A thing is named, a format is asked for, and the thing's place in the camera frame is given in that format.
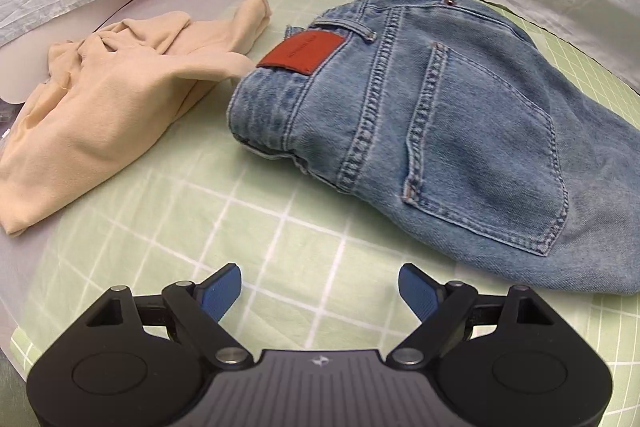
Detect white board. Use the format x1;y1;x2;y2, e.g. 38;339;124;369
0;0;153;106

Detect blue denim jeans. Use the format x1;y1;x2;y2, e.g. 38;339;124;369
227;0;640;297

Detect beige garment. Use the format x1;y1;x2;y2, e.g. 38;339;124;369
0;0;273;238

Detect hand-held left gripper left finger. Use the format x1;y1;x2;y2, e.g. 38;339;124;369
85;263;254;368

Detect green grid mat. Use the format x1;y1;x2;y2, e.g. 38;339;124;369
7;0;640;427

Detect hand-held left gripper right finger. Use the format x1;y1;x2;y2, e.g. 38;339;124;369
387;263;556;368

